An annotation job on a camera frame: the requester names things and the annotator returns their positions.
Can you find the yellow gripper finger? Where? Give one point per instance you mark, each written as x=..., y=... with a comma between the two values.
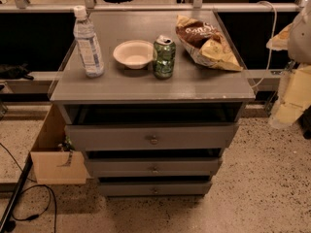
x=280, y=41
x=294, y=97

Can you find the grey top drawer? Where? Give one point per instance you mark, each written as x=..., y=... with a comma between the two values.
x=100, y=137

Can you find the grey drawer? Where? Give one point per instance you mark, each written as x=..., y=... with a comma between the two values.
x=100, y=137
x=153, y=167
x=154, y=189

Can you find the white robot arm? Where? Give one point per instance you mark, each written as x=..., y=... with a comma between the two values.
x=299, y=43

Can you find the grey drawer cabinet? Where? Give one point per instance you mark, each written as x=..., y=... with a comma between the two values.
x=192, y=96

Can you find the grey middle drawer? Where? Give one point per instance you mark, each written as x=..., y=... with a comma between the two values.
x=153, y=167

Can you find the grey bottom drawer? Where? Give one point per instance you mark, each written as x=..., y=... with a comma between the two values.
x=154, y=189

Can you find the brown yellow chip bag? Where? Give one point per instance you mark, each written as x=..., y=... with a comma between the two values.
x=206, y=44

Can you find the green soda can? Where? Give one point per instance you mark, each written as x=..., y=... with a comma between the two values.
x=164, y=57

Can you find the white paper bowl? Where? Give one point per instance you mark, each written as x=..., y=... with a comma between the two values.
x=134, y=54

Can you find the clear plastic water bottle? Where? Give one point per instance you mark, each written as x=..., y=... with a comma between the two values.
x=87, y=42

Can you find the small green toy in box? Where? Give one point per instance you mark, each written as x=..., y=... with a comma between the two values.
x=66, y=145

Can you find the cardboard box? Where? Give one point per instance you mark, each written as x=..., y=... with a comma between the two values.
x=52, y=163

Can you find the black object on ledge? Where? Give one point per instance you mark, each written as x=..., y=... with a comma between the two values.
x=15, y=72

